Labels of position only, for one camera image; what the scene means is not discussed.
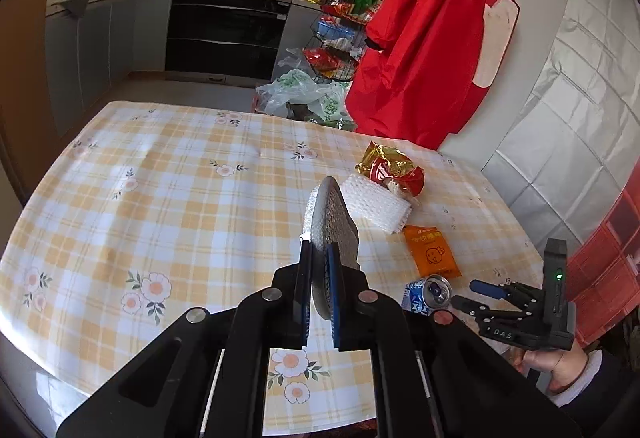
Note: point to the black oven range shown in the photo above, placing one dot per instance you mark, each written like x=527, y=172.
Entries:
x=239, y=39

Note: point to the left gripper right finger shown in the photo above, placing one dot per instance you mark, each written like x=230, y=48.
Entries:
x=434, y=376

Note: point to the grey oval tin lid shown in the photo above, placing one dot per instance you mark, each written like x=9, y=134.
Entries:
x=327, y=221

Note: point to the white foam fruit net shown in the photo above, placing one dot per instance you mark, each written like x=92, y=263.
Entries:
x=369, y=200

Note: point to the crushed red soda can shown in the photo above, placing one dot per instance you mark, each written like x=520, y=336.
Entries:
x=411, y=185

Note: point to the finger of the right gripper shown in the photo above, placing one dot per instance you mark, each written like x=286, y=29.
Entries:
x=466, y=305
x=488, y=289

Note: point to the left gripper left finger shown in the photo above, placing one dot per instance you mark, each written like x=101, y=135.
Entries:
x=206, y=374

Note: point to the yellow plaid floral tablecloth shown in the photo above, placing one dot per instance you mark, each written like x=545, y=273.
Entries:
x=152, y=210

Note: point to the orange snack packet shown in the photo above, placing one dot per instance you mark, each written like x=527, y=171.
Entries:
x=431, y=252

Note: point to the red printed backdrop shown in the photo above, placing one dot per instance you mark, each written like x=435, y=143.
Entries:
x=603, y=275

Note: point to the white wall cover sheet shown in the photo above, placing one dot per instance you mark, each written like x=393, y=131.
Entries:
x=573, y=146

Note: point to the person's right hand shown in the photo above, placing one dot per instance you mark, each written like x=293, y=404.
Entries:
x=565, y=366

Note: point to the grey kitchen base cabinets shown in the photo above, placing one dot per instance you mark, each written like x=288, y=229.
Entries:
x=94, y=45

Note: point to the gold crumpled foil wrapper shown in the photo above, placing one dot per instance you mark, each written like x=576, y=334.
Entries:
x=380, y=163

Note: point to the crushed blue white can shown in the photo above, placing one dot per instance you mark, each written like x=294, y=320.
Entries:
x=426, y=295

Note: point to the wire storage rack with goods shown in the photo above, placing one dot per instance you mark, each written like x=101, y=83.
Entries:
x=339, y=41

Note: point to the white green plastic bags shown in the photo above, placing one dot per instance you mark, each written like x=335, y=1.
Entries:
x=301, y=93

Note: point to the red hanging apron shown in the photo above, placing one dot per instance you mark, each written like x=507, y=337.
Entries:
x=428, y=66

